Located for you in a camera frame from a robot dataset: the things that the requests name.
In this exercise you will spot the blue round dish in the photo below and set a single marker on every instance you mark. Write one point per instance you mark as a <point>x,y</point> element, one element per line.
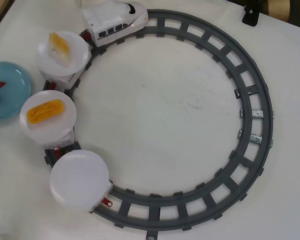
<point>15,82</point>

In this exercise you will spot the yellow rolled egg toy sushi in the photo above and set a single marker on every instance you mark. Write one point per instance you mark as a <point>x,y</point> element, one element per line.
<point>45,111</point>

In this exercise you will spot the pale orange toy sushi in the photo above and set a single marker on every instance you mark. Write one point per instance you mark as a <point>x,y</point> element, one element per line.
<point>60,48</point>

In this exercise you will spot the white Shinkansen toy locomotive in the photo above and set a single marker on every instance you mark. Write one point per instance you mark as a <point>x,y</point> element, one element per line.
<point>107,17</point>

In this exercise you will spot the white round plate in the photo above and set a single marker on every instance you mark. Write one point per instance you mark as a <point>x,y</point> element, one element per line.
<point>78,52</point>
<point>47,132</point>
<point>78,180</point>

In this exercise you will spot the black table clamp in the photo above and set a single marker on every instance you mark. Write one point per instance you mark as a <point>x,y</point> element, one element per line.
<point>250,18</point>

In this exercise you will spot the gray circular toy train track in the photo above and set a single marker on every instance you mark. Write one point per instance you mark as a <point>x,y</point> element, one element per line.
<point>268,120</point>

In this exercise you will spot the brown cardboard roll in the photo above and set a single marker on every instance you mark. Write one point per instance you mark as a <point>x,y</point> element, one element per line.
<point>277,7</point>

